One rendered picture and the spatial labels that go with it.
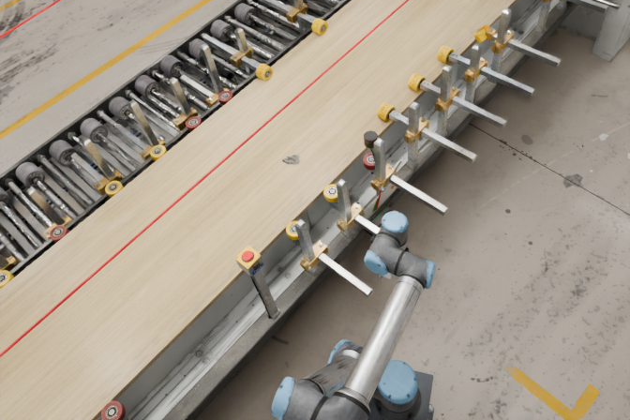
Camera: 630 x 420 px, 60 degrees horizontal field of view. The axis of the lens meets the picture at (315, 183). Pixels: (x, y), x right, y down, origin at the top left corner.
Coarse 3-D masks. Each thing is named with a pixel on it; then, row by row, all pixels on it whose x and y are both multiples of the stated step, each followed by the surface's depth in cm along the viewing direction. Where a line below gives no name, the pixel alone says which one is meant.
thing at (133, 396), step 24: (528, 0) 343; (456, 72) 314; (432, 96) 305; (360, 168) 282; (312, 216) 268; (288, 240) 261; (264, 264) 256; (240, 288) 250; (216, 312) 244; (192, 336) 239; (168, 360) 234; (144, 384) 229
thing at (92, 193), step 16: (320, 0) 361; (272, 16) 356; (160, 128) 309; (96, 144) 308; (48, 160) 305; (112, 160) 299; (144, 160) 296; (48, 176) 298; (64, 192) 290; (96, 192) 288; (16, 208) 288; (80, 208) 283; (32, 224) 281; (16, 240) 276
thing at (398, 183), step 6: (390, 180) 256; (396, 180) 255; (396, 186) 256; (402, 186) 252; (408, 186) 252; (408, 192) 252; (414, 192) 250; (420, 192) 249; (420, 198) 248; (426, 198) 247; (426, 204) 248; (432, 204) 245; (438, 204) 244; (438, 210) 244; (444, 210) 242
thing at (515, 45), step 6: (510, 42) 284; (516, 42) 284; (516, 48) 284; (522, 48) 281; (528, 48) 280; (528, 54) 281; (534, 54) 278; (540, 54) 276; (546, 54) 276; (540, 60) 278; (546, 60) 276; (552, 60) 273; (558, 60) 273
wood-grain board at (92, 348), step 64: (384, 0) 326; (448, 0) 319; (512, 0) 312; (320, 64) 301; (384, 64) 295; (448, 64) 289; (256, 128) 279; (320, 128) 273; (384, 128) 268; (128, 192) 264; (192, 192) 260; (256, 192) 255; (320, 192) 251; (64, 256) 248; (128, 256) 243; (192, 256) 240; (0, 320) 233; (64, 320) 229; (128, 320) 225; (192, 320) 223; (0, 384) 216; (64, 384) 213; (128, 384) 211
